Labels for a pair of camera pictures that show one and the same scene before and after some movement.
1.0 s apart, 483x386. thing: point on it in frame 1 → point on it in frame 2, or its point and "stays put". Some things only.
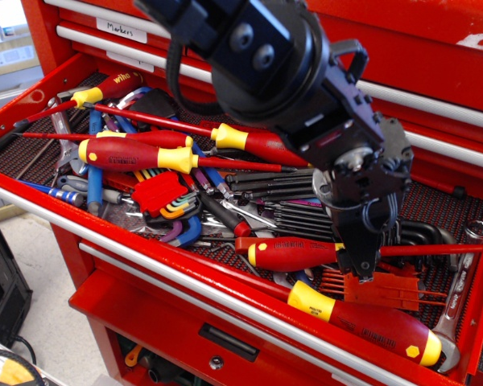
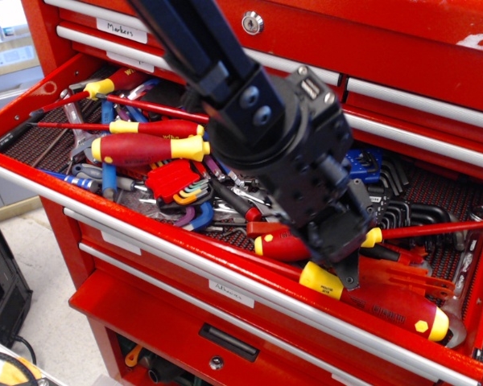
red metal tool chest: (204, 259) stays put
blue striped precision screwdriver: (66, 196) → (89, 185)
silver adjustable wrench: (71, 151) → (81, 141)
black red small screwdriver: (216, 207) → (251, 213)
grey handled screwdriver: (79, 184) → (94, 172)
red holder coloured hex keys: (161, 190) → (179, 181)
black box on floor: (7, 295) stays put
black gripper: (369, 157) → (316, 191)
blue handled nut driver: (95, 176) → (109, 176)
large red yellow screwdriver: (401, 338) → (423, 321)
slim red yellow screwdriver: (159, 135) → (167, 129)
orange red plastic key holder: (384, 292) → (393, 276)
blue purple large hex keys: (179, 238) → (201, 223)
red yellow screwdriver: (299, 254) → (295, 246)
